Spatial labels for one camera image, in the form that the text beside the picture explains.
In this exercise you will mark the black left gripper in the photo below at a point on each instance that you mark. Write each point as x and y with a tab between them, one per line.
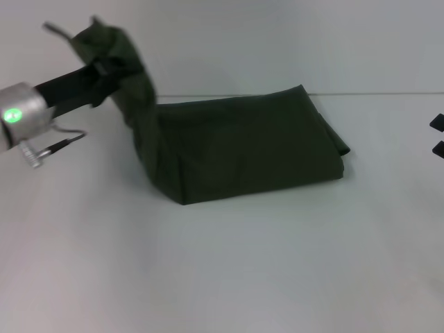
69	90

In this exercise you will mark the dark green t-shirt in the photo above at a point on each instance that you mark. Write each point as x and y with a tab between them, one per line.
243	138

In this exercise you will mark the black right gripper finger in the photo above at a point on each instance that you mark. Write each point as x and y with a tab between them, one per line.
440	149
437	123

